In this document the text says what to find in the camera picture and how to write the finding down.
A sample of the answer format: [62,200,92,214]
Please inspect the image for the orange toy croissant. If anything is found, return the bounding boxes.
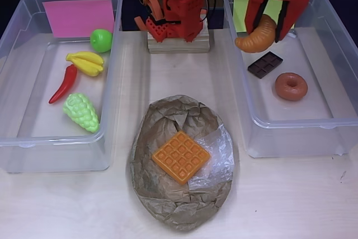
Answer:
[234,14,277,54]

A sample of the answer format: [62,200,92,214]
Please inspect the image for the brown toy chocolate bar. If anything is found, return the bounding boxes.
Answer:
[247,51,284,79]

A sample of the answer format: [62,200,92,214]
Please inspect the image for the brown toy donut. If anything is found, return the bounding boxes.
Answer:
[274,72,308,101]

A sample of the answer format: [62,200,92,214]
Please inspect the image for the green toy apple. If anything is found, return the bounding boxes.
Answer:
[89,28,113,53]

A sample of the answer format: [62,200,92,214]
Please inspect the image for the orange toy waffle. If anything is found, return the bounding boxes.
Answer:
[151,131,211,186]

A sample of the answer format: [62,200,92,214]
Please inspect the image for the light green toy grapes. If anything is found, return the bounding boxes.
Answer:
[63,93,101,133]

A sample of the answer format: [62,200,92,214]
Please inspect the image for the red toy chili pepper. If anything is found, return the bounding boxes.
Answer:
[49,64,78,105]

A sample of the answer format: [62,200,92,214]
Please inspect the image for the yellow-green paper sheet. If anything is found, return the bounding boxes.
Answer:
[233,0,296,32]

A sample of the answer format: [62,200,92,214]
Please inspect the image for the clear plastic bin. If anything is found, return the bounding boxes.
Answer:
[0,0,124,175]
[222,0,358,158]

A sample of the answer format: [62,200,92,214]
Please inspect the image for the pink paper sheet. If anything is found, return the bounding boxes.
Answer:
[42,0,116,39]

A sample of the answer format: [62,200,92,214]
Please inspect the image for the wooden base block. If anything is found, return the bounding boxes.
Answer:
[147,15,210,54]

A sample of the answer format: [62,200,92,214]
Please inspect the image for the orange clamp with round hole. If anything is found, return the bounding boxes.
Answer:
[134,0,171,43]

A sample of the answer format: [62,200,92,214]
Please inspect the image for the crumpled brown paper bag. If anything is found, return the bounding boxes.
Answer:
[130,95,234,233]

